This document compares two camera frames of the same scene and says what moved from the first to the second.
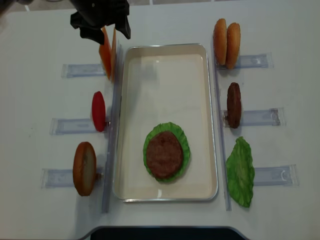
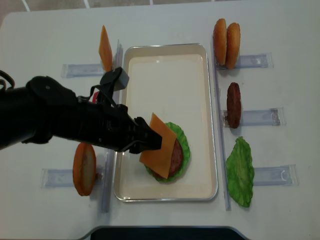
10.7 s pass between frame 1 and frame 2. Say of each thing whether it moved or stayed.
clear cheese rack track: stayed
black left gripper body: moved
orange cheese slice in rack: stayed
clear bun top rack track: stayed
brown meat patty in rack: stayed
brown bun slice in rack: stayed
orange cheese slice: moved
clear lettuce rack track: stayed
